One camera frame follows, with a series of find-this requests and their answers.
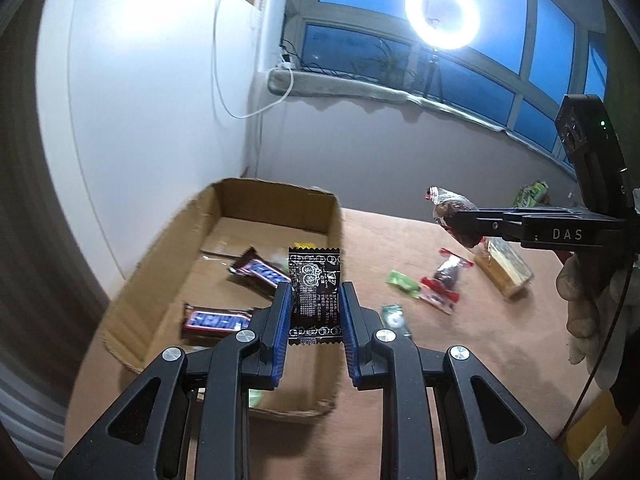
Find white cable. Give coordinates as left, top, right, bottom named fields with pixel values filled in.
left=212, top=0, right=296, bottom=120

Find black tripod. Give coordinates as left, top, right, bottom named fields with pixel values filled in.
left=422, top=50, right=446, bottom=103

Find white wardrobe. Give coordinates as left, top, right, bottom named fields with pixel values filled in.
left=35, top=0, right=261, bottom=301

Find red clear candy packet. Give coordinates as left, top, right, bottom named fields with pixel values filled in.
left=431, top=247, right=476, bottom=293

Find dark dried fruit clear packet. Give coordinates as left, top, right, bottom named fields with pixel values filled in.
left=424, top=186, right=483, bottom=248

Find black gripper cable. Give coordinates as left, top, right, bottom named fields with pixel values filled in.
left=560, top=255, right=633, bottom=441

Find white ring light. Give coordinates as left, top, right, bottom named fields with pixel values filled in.
left=404, top=0, right=481, bottom=51

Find peach tablecloth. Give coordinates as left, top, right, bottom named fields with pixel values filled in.
left=65, top=207, right=608, bottom=480

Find black cables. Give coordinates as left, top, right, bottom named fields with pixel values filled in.
left=279, top=37, right=351, bottom=78

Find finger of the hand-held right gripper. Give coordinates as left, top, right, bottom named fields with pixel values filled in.
left=440, top=207, right=523, bottom=248

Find potted plant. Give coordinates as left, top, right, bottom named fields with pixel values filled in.
left=350, top=37, right=416, bottom=86

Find pink white snack packet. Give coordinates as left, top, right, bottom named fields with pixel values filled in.
left=419, top=276, right=460, bottom=315

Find grey window sill cover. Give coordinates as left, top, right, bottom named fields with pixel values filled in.
left=267, top=67, right=576, bottom=176

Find white ring candy green packet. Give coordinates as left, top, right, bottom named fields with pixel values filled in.
left=381, top=304, right=413, bottom=338

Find green printed bag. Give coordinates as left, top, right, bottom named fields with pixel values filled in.
left=511, top=180, right=551, bottom=208

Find person's right hand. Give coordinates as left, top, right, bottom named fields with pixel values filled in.
left=556, top=252, right=640, bottom=391

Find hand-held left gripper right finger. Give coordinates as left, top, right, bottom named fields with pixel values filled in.
left=339, top=281, right=581, bottom=480

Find small brown cardboard box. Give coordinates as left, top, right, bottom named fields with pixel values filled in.
left=565, top=390, right=631, bottom=480

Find black printed snack packet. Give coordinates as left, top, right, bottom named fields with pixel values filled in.
left=287, top=246, right=343, bottom=348

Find brown chocolate bar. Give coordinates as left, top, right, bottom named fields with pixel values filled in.
left=181, top=302, right=256, bottom=338
left=228, top=247, right=291, bottom=301

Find grey ribbed panel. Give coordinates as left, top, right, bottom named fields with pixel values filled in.
left=0, top=240, right=111, bottom=461

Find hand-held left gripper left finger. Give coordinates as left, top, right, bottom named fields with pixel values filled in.
left=52, top=281, right=293, bottom=480

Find yellow bread packet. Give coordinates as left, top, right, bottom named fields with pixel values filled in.
left=472, top=237, right=535, bottom=301

